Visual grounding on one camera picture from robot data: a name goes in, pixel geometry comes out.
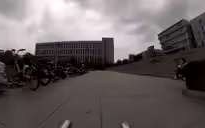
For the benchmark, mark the person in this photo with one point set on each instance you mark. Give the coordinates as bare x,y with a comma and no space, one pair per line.
180,69

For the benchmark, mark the tall slab-fronted grey building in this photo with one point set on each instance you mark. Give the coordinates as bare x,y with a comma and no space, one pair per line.
186,35

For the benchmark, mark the row of parked bicycles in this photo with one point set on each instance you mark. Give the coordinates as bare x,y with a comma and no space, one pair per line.
40,71

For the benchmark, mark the robot's own part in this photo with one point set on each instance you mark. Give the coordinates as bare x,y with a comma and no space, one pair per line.
65,124
125,125

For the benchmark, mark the long curved grey building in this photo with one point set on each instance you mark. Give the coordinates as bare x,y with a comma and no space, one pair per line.
80,50

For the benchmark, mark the wide grey stone steps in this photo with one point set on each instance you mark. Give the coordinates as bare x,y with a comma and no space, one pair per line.
146,68

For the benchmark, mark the low building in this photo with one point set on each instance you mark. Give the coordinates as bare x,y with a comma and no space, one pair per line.
146,54

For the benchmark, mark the grey paved plaza ground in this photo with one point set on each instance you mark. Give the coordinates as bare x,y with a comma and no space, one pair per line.
116,96

